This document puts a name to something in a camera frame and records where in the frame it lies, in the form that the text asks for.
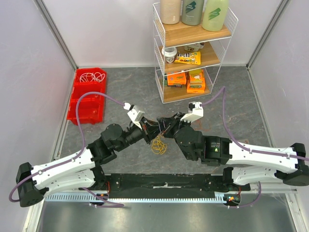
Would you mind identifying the grey green bottle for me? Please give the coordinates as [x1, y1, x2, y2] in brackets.
[182, 0, 204, 26]

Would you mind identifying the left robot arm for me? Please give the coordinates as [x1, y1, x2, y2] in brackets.
[15, 117, 160, 207]

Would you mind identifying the slotted cable duct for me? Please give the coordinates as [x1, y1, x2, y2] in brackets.
[45, 192, 226, 203]

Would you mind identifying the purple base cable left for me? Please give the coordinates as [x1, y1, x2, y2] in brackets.
[81, 187, 125, 208]

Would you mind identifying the white wire shelf rack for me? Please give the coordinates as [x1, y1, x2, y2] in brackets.
[153, 2, 239, 103]

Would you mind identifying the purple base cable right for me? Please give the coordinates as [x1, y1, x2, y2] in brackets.
[226, 181, 263, 209]

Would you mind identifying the coffee cup with lid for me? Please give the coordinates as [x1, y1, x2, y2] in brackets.
[161, 47, 178, 64]

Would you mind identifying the light green bottle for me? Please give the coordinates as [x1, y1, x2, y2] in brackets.
[202, 0, 229, 31]

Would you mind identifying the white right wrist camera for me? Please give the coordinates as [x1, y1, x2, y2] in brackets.
[180, 101, 204, 123]

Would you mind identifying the orange snack box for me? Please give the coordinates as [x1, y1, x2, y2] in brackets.
[167, 72, 187, 87]
[186, 69, 206, 93]

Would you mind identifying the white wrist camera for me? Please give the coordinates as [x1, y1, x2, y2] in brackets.
[180, 101, 204, 123]
[124, 102, 145, 129]

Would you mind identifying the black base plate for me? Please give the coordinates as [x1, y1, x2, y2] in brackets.
[105, 174, 251, 197]

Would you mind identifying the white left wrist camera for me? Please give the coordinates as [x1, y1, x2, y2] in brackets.
[124, 102, 145, 129]

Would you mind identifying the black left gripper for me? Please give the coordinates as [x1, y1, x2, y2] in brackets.
[115, 116, 160, 152]

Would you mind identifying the white brown snack pack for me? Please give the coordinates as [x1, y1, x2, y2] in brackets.
[183, 42, 205, 52]

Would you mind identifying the yellow candy bag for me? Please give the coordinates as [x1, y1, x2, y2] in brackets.
[174, 51, 201, 65]

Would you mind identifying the beige bottle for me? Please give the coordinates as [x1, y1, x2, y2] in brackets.
[160, 0, 181, 25]

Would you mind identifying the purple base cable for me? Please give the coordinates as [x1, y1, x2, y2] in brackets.
[226, 181, 263, 209]
[81, 187, 125, 208]

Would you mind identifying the orange snack box right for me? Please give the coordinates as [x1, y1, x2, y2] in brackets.
[186, 69, 206, 93]

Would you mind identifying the yellow cable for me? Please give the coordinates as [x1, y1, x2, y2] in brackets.
[151, 135, 169, 155]

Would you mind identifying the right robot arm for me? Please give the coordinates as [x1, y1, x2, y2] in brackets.
[157, 113, 309, 190]

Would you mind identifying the red storage bin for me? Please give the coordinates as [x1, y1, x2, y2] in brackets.
[67, 67, 107, 125]

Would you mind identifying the orange snack box left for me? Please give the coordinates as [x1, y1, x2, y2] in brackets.
[167, 72, 187, 87]

